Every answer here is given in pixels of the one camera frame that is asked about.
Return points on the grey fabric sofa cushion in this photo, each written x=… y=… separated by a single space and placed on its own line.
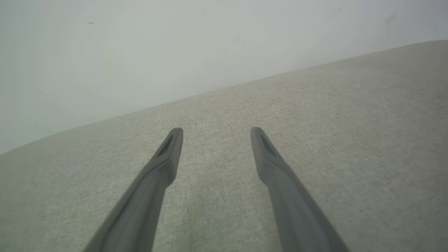
x=350 y=122

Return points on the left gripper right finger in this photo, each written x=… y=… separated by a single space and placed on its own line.
x=297 y=217

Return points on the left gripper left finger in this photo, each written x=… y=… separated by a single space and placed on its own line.
x=140 y=210

